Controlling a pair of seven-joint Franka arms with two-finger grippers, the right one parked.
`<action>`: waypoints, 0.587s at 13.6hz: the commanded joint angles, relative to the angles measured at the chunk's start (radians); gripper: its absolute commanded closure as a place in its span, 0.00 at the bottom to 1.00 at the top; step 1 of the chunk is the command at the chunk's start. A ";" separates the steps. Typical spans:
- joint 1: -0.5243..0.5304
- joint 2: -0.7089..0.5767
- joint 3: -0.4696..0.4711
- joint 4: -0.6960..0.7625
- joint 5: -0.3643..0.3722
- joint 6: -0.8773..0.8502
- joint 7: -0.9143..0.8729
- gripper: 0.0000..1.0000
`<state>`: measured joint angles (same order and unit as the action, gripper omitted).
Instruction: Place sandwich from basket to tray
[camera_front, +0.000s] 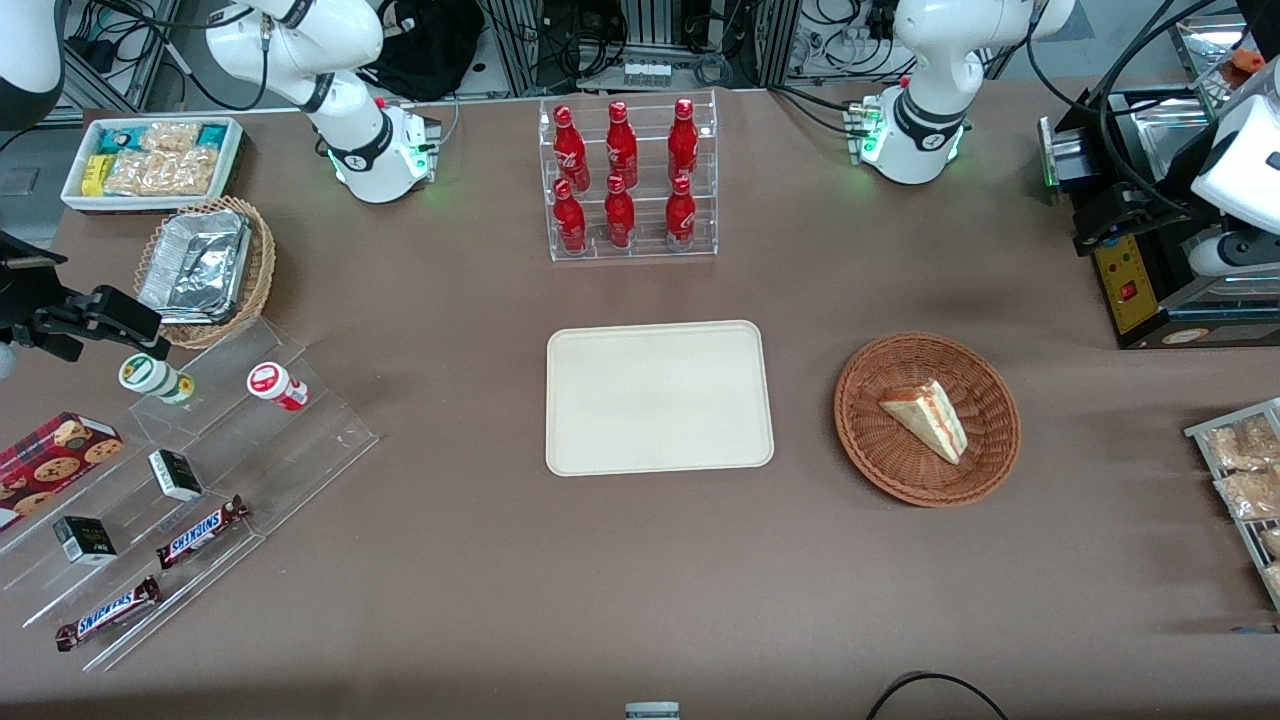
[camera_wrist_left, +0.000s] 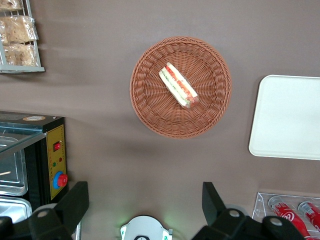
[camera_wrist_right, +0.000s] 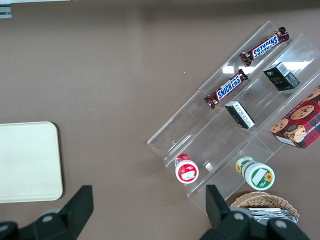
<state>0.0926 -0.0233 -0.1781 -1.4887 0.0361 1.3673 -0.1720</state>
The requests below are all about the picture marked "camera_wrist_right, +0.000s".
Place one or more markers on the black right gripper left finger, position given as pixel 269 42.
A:
pixel 75 210

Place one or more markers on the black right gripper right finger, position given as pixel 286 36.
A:
pixel 220 215

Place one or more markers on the woven wicker basket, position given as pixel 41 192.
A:
pixel 260 200

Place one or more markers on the silver wrapped sandwich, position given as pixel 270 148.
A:
pixel 270 214

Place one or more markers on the cream plastic tray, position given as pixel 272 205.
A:
pixel 27 161

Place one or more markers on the green lidded sunflower jar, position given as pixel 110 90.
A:
pixel 256 173

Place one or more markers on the red lidded small jar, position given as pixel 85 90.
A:
pixel 185 170

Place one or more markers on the clear acrylic tiered display stand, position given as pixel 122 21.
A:
pixel 225 130

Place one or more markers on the black box with text label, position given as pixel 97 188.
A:
pixel 240 115

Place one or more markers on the red tartan cookie box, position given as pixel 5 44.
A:
pixel 300 122

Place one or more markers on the Snickers chocolate bar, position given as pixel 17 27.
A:
pixel 228 88
pixel 265 46

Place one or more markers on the black box with white barcode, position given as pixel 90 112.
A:
pixel 281 77

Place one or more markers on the grey white fixture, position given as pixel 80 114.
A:
pixel 5 12

